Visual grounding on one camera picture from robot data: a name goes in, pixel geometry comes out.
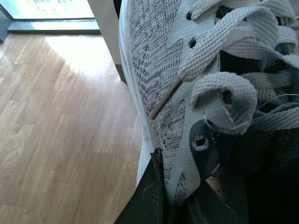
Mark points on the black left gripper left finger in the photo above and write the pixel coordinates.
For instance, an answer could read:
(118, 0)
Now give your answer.
(146, 205)

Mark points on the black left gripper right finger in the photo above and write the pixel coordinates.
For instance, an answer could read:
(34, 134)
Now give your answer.
(217, 200)

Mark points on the grey knit sneaker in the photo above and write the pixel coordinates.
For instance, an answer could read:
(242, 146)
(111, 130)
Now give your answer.
(216, 84)

